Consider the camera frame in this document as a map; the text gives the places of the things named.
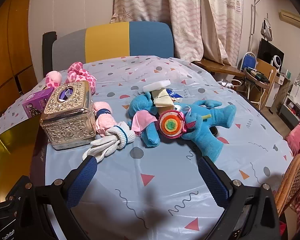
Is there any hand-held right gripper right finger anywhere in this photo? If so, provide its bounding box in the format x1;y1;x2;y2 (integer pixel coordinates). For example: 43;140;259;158
197;156;282;240

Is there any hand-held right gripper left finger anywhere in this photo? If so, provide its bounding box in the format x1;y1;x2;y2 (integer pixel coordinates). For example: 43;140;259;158
15;155;98;240

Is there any large blue plush toy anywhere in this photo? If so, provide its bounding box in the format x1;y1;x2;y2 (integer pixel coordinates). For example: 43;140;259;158
175;99;237;162

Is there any pink towel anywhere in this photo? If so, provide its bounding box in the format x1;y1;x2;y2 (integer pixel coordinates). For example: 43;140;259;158
93;101;118;138

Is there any white knit glove pair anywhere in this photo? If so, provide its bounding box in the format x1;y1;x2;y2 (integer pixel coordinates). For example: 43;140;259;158
82;121;136;164

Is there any rainbow felt lollipop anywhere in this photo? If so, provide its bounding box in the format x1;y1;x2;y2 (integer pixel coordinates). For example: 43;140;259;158
157;109;212;140

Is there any pink cloth mask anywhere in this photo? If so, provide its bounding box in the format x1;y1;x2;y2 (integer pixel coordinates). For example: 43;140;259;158
131;110;157;137

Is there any blue tissue packet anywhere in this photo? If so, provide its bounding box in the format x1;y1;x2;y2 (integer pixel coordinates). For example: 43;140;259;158
166;88;183;99

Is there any cream cloth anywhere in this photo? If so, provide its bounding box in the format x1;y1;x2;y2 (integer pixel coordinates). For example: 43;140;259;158
151;89;177;108

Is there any white foam block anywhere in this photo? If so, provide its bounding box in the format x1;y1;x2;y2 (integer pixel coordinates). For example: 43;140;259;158
142;80;172;93

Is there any gold ornate tissue box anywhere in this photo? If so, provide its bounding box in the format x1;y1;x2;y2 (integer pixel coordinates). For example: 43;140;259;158
39;81;97;151

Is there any rattan chair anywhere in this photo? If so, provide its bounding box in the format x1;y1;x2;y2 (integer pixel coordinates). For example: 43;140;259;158
274;154;300;217

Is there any purple cardboard box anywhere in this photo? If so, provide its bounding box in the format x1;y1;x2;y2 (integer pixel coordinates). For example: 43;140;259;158
22;87;55;118

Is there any pink spotted plush toy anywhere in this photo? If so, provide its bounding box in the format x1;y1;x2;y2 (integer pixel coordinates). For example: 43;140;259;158
45;61;97;95

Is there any wooden side table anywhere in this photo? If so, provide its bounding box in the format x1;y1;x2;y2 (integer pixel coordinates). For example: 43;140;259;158
191;59;244;78

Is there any green black power tool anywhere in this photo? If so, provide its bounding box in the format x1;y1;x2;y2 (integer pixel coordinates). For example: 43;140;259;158
244;67;269;83

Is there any wooden folding chair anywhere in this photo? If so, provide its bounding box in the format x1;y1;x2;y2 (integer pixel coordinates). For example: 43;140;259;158
244;59;277;108

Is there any orange wooden wardrobe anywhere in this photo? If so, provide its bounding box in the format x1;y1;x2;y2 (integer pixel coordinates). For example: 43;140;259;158
0;0;40;120

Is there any blue white folding chair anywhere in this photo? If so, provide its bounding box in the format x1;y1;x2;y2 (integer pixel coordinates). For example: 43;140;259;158
241;52;257;71

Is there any black chair back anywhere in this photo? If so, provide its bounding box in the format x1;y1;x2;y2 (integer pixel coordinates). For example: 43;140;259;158
42;31;58;79

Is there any white round fan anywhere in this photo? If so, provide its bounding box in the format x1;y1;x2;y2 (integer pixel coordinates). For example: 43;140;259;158
271;56;284;68

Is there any black monitor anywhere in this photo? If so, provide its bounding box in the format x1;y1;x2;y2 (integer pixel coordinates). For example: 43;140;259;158
258;39;285;67

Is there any white garment steamer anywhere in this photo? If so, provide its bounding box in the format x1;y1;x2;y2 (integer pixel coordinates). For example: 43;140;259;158
251;0;274;42

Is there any cream patterned curtain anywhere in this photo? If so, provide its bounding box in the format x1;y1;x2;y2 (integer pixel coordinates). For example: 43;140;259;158
111;0;243;65

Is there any cream air conditioner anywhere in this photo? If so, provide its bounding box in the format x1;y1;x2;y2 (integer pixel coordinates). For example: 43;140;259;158
279;9;300;26

